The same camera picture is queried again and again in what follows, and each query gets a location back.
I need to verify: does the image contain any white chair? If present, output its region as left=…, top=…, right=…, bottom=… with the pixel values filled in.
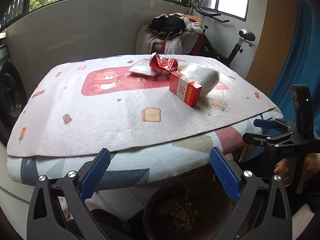
left=135, top=24, right=198, bottom=55

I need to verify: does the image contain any person's right forearm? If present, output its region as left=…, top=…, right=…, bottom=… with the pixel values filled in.
left=291, top=203, right=316, bottom=240

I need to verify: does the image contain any person's right hand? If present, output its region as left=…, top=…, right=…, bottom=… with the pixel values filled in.
left=274, top=152, right=320, bottom=182

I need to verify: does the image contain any white fluffy garment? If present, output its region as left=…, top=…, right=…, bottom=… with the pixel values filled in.
left=163, top=35, right=183, bottom=55

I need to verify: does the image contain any red cardboard box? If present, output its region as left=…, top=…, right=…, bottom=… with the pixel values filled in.
left=169, top=71, right=203, bottom=108

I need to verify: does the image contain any dark red trash bin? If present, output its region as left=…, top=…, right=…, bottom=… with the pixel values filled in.
left=142, top=177, right=236, bottom=240

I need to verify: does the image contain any white plastic bag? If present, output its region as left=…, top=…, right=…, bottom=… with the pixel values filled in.
left=180, top=62, right=220, bottom=97

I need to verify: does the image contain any red foil snack wrapper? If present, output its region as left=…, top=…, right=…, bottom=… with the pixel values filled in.
left=149, top=52, right=181, bottom=72

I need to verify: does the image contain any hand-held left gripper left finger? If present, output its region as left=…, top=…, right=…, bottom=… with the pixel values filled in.
left=26, top=148, right=112, bottom=240

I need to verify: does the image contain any geometric patterned tablecloth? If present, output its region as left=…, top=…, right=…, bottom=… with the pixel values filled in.
left=7, top=109, right=285, bottom=193

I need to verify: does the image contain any clear plastic packet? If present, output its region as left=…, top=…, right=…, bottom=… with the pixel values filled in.
left=126, top=58, right=161, bottom=76

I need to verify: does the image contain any wooden door panel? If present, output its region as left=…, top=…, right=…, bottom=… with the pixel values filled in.
left=246, top=0, right=298, bottom=97

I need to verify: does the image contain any grey washing machine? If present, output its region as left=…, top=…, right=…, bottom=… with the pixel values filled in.
left=0, top=42, right=28, bottom=147

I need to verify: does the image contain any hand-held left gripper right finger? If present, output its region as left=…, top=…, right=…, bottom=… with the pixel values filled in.
left=209, top=147, right=293, bottom=240

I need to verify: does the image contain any black garment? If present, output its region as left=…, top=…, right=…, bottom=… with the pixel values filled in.
left=147, top=14, right=187, bottom=40

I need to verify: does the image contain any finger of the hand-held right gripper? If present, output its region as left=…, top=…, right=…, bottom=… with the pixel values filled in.
left=242, top=132, right=302, bottom=151
left=253, top=119, right=296, bottom=133

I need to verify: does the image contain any black exercise bike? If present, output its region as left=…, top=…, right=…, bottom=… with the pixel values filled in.
left=187, top=0, right=256, bottom=67

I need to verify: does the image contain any bear printed table mat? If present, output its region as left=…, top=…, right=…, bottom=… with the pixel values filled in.
left=6, top=53, right=277, bottom=157

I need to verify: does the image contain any blue curtain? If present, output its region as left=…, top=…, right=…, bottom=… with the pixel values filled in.
left=268, top=0, right=320, bottom=142

